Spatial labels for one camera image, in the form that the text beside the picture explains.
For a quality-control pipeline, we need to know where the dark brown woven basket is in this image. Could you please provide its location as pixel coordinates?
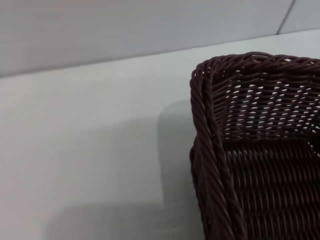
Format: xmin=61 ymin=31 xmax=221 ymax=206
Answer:
xmin=189 ymin=51 xmax=320 ymax=240

